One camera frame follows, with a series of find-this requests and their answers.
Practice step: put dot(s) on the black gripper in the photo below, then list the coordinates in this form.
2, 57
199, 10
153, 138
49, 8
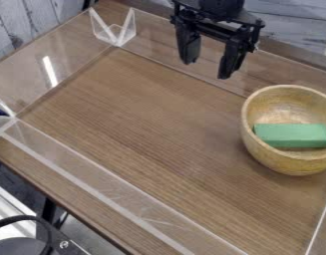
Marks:
222, 20

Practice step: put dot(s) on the green rectangular block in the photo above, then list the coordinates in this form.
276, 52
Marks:
291, 135

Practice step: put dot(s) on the brown wooden bowl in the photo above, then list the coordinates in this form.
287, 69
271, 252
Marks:
283, 104

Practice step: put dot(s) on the black table leg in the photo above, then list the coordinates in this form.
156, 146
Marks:
48, 210

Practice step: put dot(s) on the black base with screw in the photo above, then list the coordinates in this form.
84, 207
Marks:
62, 245

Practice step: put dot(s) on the clear acrylic corner bracket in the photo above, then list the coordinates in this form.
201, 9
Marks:
113, 34

